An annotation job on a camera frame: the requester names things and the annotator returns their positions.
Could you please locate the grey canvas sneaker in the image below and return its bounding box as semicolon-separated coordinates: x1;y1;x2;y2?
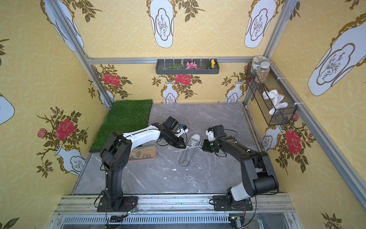
179;133;202;168

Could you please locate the white shoelace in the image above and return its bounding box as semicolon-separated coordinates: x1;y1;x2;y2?
173;145;202;153

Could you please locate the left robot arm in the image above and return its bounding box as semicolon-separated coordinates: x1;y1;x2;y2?
97;116;188;212

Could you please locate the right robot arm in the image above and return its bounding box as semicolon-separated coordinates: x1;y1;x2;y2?
202;125;279;211

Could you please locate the green artificial grass mat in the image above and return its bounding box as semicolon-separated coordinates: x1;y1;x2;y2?
90;99;153;153

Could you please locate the green artificial plant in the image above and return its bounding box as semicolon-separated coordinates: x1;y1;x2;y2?
164;63;185;70

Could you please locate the white plush toy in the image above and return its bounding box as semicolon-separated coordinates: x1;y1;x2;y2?
262;90;288;115

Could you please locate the pink artificial flower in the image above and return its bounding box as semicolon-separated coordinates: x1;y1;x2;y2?
186;62;198;70

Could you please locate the glass jar white lid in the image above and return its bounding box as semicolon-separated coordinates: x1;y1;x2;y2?
255;62;270;84

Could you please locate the patterned jar behind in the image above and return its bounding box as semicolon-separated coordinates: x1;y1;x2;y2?
251;56;268;74

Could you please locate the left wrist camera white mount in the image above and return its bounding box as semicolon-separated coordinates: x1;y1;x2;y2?
175;124;189;137

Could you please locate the grey wall planter shelf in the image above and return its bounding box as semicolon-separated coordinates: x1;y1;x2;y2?
155;58;220;75

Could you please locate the black wire basket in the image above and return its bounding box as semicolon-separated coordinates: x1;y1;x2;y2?
246;64;297;126

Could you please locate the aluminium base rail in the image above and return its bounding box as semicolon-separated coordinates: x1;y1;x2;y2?
48;193;301;229

